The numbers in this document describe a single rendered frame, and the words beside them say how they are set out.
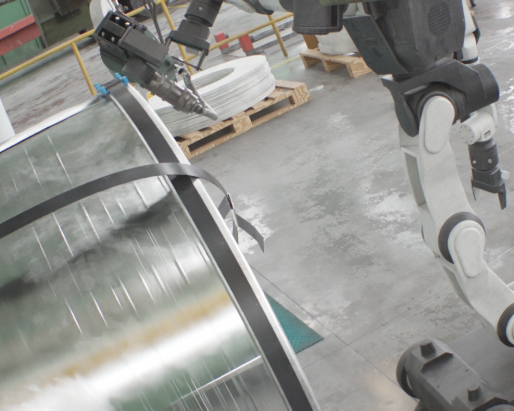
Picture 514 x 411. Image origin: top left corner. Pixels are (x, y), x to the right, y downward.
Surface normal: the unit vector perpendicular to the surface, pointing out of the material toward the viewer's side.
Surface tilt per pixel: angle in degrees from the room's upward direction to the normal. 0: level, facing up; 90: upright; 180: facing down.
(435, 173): 115
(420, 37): 105
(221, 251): 56
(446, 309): 0
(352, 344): 0
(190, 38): 65
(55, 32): 125
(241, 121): 90
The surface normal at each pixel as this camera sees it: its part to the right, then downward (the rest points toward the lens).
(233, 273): 0.08, -0.27
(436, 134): 0.23, 0.24
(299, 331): -0.37, -0.88
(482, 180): -0.77, 0.47
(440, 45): 0.61, 0.30
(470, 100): 0.36, 0.56
